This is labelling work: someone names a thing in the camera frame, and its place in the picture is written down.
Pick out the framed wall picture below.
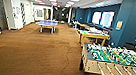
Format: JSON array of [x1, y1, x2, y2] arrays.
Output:
[[35, 8, 45, 19]]

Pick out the yellow wall sign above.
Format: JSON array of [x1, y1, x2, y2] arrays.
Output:
[[114, 19, 123, 31]]

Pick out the bright window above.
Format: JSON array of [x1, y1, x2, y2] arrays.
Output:
[[100, 9, 115, 29], [91, 10, 102, 26]]

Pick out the green field foosball table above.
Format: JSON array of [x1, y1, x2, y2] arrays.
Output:
[[78, 41, 136, 75]]

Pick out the dark wooden table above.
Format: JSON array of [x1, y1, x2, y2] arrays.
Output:
[[72, 21, 87, 31]]

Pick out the dark glass entrance doors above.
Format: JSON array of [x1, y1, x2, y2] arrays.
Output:
[[51, 5, 71, 23]]

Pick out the blue ping pong table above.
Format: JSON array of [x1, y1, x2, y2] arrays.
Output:
[[34, 19, 59, 35]]

